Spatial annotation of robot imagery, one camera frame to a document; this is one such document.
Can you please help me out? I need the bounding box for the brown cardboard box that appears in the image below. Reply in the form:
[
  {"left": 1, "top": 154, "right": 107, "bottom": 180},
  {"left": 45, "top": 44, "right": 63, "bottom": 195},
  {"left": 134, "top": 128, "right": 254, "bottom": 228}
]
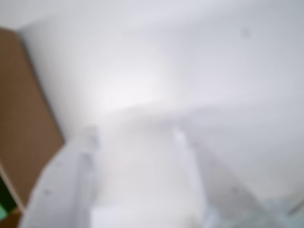
[{"left": 0, "top": 27, "right": 65, "bottom": 228}]

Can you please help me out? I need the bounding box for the green cube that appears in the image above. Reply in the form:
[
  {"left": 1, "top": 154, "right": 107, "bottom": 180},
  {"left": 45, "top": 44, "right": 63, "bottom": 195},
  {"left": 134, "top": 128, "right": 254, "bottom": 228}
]
[{"left": 0, "top": 177, "right": 19, "bottom": 220}]

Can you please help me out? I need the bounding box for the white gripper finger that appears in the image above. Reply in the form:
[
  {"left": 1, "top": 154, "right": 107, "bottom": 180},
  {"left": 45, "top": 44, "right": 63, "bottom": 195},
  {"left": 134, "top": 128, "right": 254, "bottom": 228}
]
[
  {"left": 171, "top": 128, "right": 281, "bottom": 228},
  {"left": 18, "top": 127, "right": 100, "bottom": 228}
]

